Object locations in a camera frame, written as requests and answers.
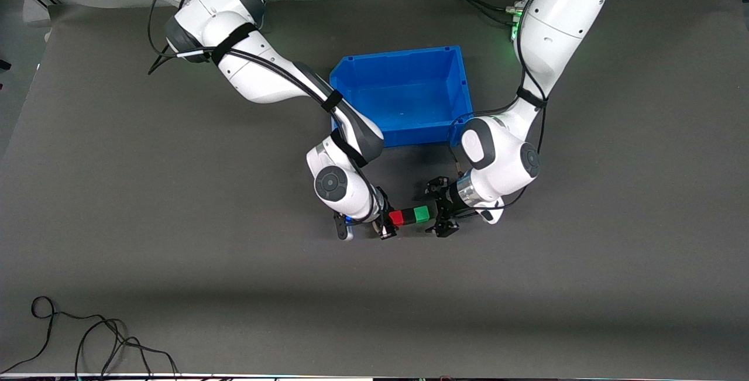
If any blue plastic bin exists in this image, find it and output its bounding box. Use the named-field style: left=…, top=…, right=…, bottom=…
left=329, top=46, right=473, bottom=148

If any grey table mat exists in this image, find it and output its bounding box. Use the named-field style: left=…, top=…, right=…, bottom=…
left=0, top=0, right=749, bottom=377

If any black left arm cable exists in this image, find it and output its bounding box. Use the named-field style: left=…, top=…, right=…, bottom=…
left=448, top=0, right=548, bottom=212

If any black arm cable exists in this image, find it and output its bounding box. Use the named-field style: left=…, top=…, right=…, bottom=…
left=146, top=0, right=381, bottom=224
left=448, top=0, right=548, bottom=212

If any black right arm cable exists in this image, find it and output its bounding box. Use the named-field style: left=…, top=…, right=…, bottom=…
left=146, top=0, right=381, bottom=224

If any black base cable bundle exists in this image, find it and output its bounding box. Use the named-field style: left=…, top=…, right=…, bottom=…
left=442, top=0, right=521, bottom=25

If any loose thin black cable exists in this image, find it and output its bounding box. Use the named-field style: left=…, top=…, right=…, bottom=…
left=0, top=296, right=179, bottom=379

